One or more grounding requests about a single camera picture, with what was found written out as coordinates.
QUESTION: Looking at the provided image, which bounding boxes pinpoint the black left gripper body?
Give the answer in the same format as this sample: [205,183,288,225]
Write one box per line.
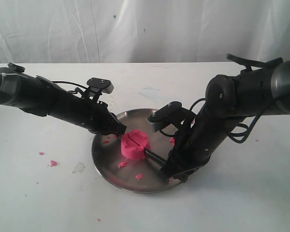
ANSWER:
[77,100,116,136]

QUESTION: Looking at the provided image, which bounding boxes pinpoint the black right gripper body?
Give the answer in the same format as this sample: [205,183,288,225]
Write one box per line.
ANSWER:
[169,135,220,184]

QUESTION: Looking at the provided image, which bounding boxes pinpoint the pink dough lump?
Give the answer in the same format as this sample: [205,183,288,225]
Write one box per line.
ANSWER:
[121,130,151,160]

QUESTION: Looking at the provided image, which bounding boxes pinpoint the black kitchen knife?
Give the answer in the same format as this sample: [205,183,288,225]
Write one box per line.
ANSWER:
[116,134,169,165]

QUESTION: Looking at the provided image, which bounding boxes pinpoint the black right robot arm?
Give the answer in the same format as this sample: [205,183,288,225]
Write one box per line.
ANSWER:
[157,55,290,182]

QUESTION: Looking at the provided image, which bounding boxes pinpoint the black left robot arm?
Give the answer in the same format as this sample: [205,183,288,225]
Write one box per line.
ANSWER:
[0,63,127,135]

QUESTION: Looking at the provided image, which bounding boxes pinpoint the pink clay crumbs left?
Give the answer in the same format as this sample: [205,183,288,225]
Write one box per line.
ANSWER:
[102,134,117,144]

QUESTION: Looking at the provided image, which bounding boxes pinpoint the pink clay crumbs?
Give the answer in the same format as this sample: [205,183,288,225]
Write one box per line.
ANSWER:
[170,137,175,145]
[102,134,117,144]

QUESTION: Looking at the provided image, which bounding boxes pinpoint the pink clay crumbs right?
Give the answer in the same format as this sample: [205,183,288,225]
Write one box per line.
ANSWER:
[170,137,175,145]

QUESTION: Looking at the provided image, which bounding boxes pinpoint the round steel plate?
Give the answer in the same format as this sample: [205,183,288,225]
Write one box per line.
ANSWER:
[91,108,181,193]

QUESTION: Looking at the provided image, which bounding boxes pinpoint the pink clay crumb front-left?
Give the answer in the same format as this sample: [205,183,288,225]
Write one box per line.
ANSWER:
[118,161,128,169]

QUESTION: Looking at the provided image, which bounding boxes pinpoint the pink clay crumb front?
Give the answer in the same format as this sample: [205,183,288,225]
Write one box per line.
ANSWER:
[135,174,143,180]

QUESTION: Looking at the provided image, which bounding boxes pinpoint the clear tape piece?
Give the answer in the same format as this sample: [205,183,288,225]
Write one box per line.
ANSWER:
[72,162,85,174]

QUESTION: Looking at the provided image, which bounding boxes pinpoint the pink clay crumb on table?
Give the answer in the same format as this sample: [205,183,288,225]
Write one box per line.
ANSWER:
[49,160,58,167]

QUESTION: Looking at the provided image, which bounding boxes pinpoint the white backdrop sheet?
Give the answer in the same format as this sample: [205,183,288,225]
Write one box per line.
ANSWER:
[0,0,290,63]

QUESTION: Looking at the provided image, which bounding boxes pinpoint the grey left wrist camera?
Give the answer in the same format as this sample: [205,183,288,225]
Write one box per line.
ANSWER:
[87,77,114,94]

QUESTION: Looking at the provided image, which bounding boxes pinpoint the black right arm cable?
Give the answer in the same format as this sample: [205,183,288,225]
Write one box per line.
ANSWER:
[190,98,264,145]

